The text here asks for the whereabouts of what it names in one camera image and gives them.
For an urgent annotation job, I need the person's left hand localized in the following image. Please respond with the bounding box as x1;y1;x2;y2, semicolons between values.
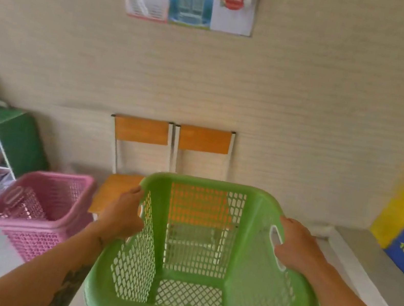
91;179;152;250

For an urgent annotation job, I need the person's right hand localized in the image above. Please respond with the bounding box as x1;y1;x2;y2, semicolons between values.
269;216;334;284

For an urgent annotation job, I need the wooden chair white frame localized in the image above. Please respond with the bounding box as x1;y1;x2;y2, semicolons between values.
158;121;257;240
87;110;178;229

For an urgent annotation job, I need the person's left forearm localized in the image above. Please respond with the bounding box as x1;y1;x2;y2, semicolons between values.
0;210;111;306

